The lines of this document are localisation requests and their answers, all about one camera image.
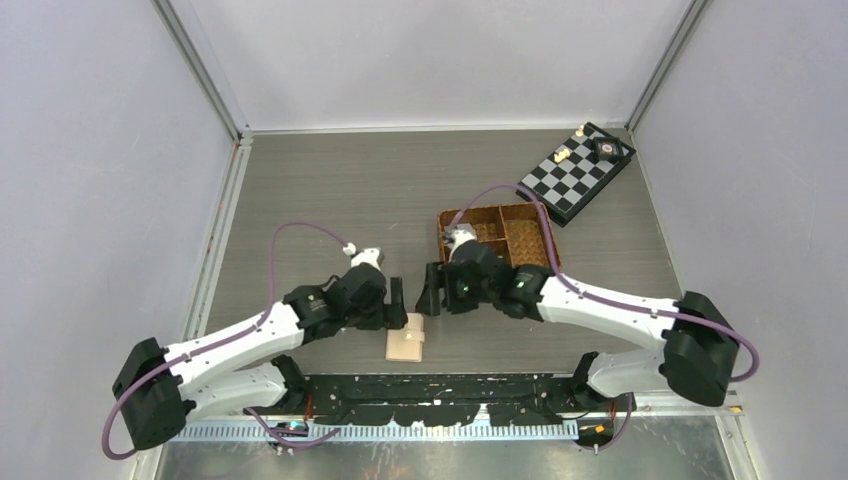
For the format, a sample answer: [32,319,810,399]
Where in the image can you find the beige leather card holder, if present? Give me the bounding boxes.
[385,313,426,363]

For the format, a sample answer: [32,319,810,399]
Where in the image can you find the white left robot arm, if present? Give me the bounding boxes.
[101,264,407,459]

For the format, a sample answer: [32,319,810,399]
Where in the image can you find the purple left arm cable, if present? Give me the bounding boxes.
[100,221,359,460]

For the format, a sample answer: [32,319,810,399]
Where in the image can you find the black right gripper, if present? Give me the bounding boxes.
[416,260,496,315]

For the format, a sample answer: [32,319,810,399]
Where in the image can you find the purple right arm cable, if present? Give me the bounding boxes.
[447,184,761,454]

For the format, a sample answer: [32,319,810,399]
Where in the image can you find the aluminium frame rail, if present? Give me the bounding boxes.
[152,1,254,340]

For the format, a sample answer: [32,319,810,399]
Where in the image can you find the woven wicker divided basket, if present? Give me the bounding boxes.
[458,202,551,267]

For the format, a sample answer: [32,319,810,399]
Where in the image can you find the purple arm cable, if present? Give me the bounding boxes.
[447,184,761,454]
[100,221,359,460]

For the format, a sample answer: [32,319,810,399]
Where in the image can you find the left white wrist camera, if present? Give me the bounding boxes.
[350,247,384,271]

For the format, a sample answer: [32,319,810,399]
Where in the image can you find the small black square box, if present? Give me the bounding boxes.
[593,136,625,163]

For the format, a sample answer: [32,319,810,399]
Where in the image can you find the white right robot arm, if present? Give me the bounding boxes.
[415,240,739,411]

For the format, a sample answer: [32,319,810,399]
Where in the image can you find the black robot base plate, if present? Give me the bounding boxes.
[243,372,638,429]

